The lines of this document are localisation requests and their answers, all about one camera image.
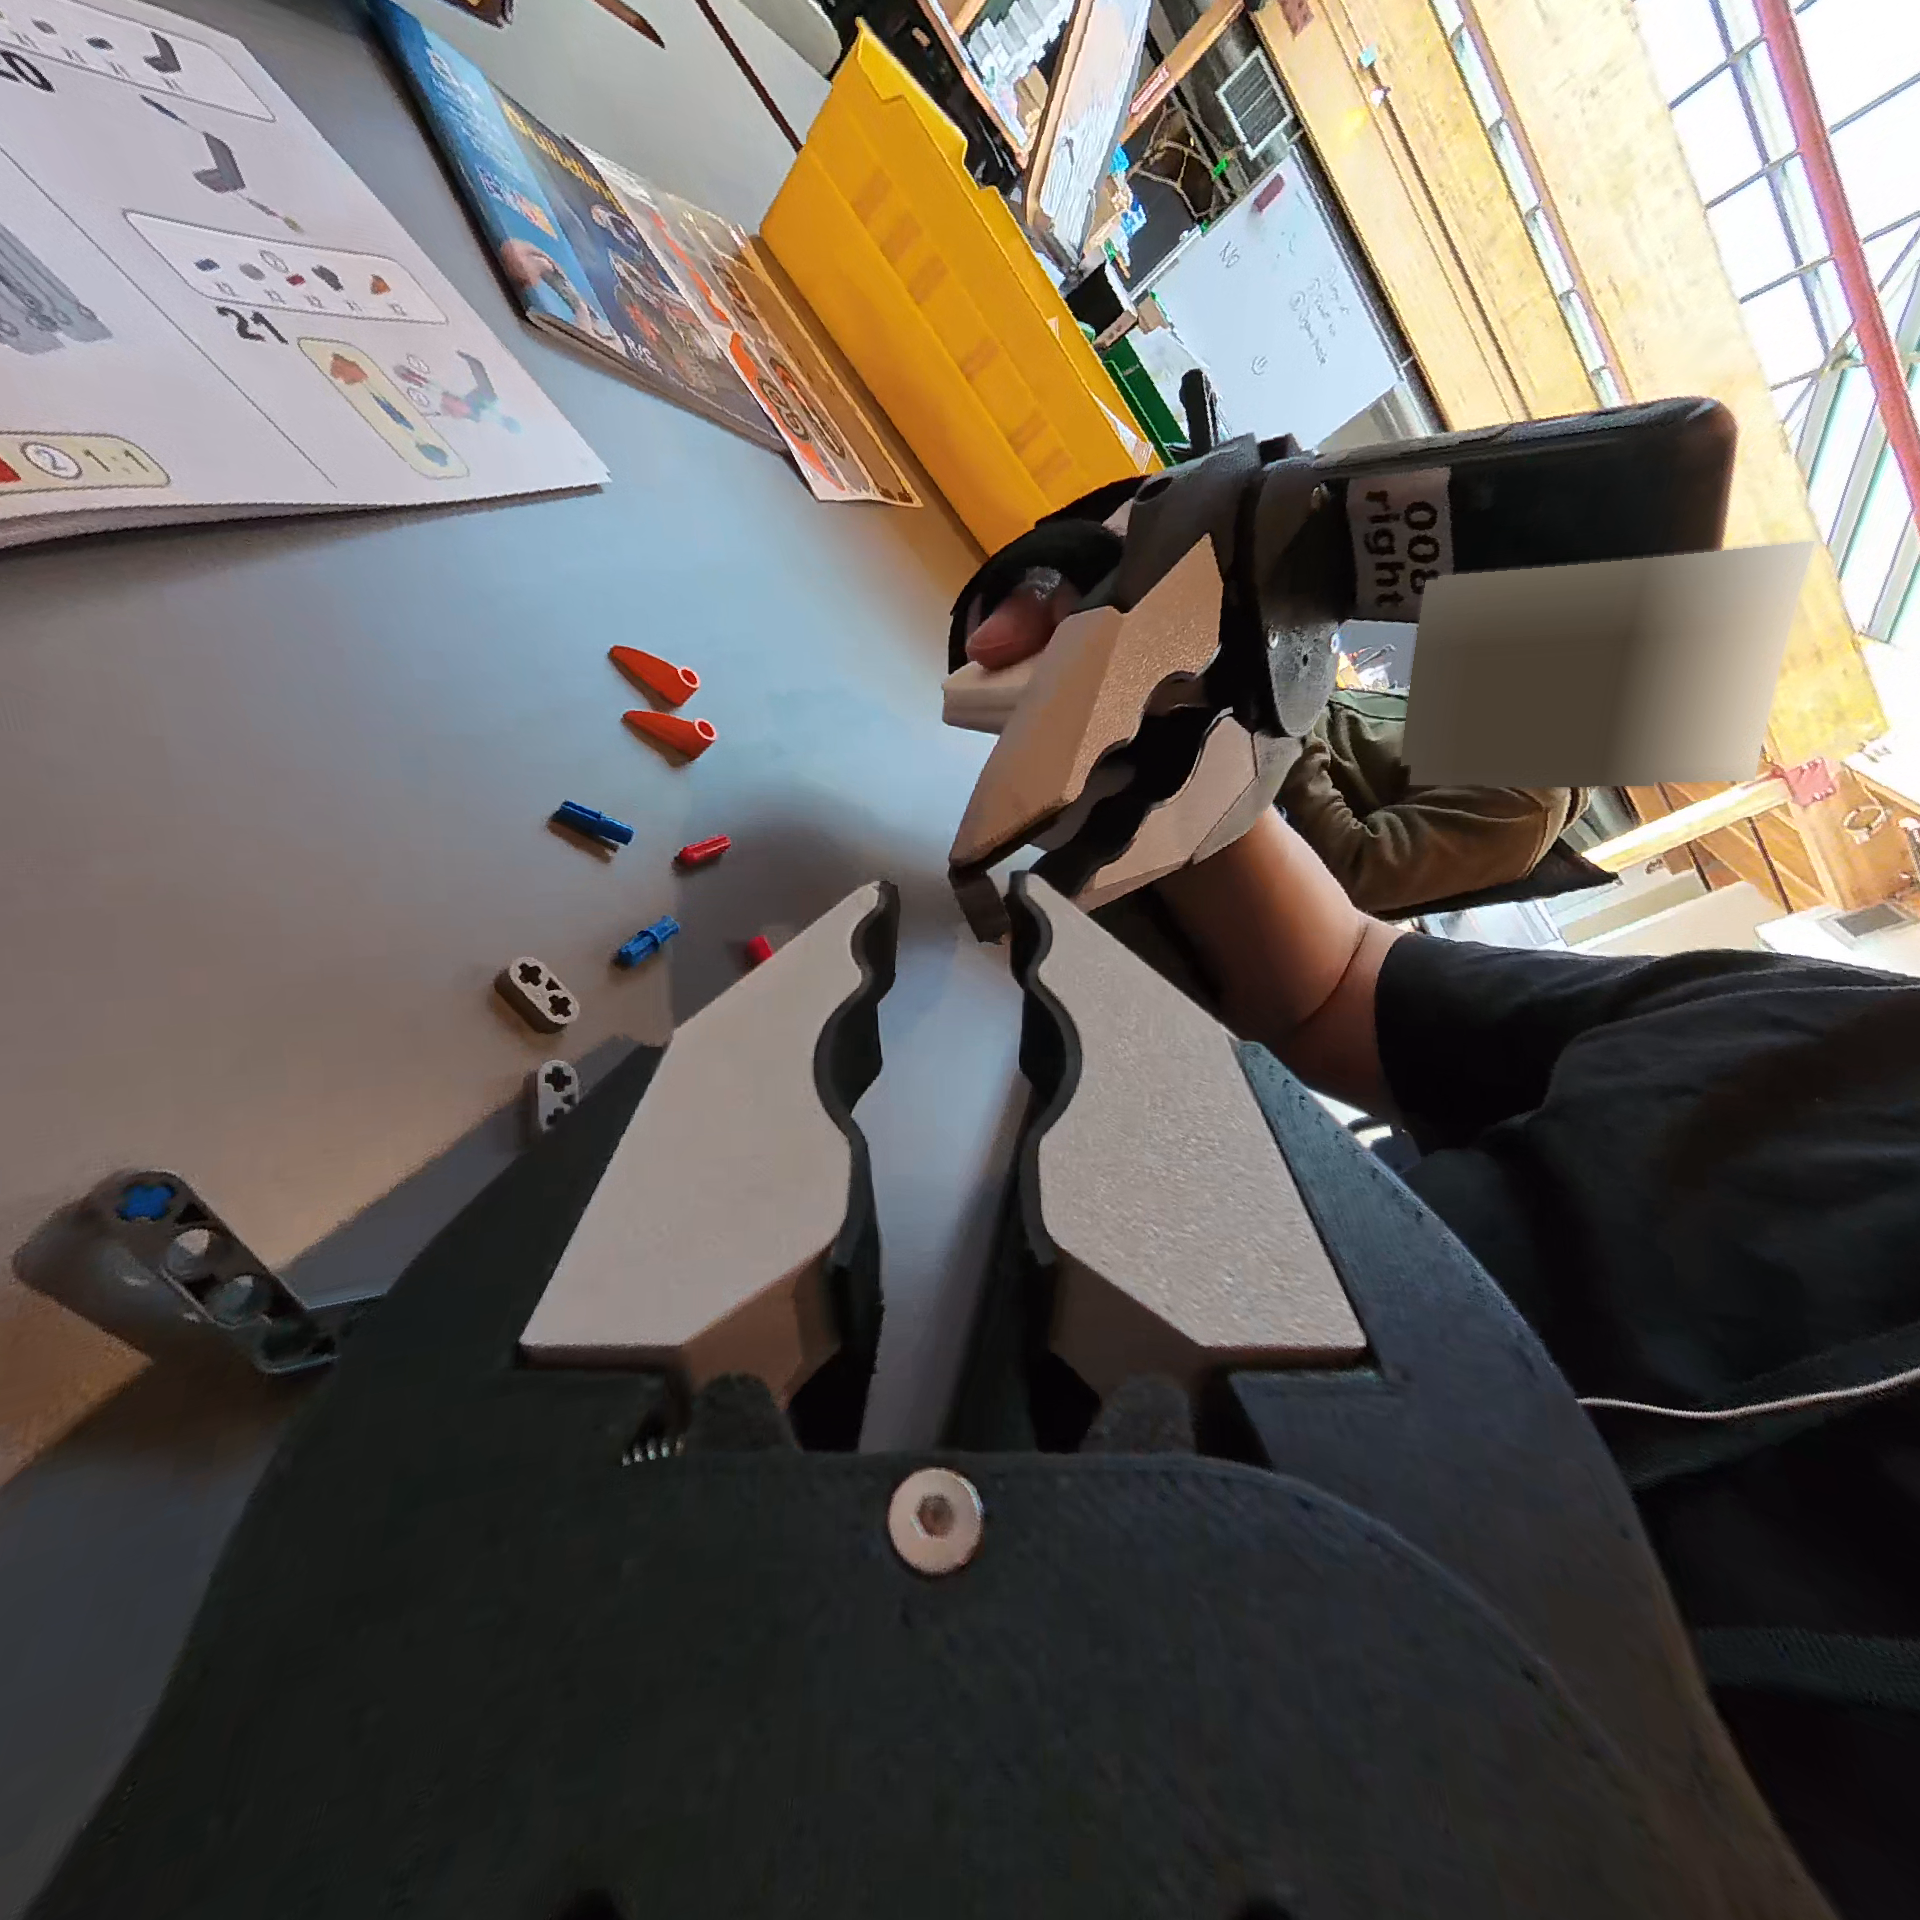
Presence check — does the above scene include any large window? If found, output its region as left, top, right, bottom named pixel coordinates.
left=1425, top=0, right=1920, bottom=639

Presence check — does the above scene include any orange sticker sheet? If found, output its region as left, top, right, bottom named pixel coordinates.
left=569, top=142, right=926, bottom=510

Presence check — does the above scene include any grey desk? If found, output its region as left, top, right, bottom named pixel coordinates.
left=0, top=0, right=1052, bottom=1920

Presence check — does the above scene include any whiteboard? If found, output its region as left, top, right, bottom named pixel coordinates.
left=1148, top=150, right=1413, bottom=454

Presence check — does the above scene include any green plastic bin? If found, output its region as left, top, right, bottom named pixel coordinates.
left=1096, top=328, right=1204, bottom=454

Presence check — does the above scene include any thin white cable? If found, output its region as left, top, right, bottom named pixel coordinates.
left=1574, top=1363, right=1920, bottom=1421

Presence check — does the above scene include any grey angled beam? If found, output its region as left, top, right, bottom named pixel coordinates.
left=11, top=1171, right=339, bottom=1375

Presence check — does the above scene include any closed blue booklet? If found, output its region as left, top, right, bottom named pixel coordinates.
left=369, top=0, right=785, bottom=452

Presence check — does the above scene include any red pipe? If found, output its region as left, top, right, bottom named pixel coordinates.
left=1750, top=0, right=1920, bottom=528

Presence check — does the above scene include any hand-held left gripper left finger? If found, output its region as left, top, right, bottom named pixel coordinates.
left=517, top=879, right=905, bottom=1453

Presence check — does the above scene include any person's right hand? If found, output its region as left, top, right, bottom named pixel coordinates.
left=965, top=573, right=1072, bottom=674

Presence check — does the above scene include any person's right forearm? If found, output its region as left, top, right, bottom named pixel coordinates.
left=1161, top=816, right=1413, bottom=1119

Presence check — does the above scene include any person's black shirt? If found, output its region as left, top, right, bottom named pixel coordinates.
left=1372, top=930, right=1920, bottom=1920

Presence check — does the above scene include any yellow plastic bin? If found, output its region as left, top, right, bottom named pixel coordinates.
left=757, top=22, right=1166, bottom=558

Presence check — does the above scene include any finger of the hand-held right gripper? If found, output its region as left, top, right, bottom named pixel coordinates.
left=1042, top=704, right=1284, bottom=914
left=944, top=535, right=1232, bottom=885

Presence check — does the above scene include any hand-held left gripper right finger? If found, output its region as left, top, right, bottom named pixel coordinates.
left=1006, top=871, right=1370, bottom=1404

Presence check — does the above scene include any open white instruction booklet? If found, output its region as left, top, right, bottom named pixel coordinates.
left=0, top=0, right=610, bottom=550

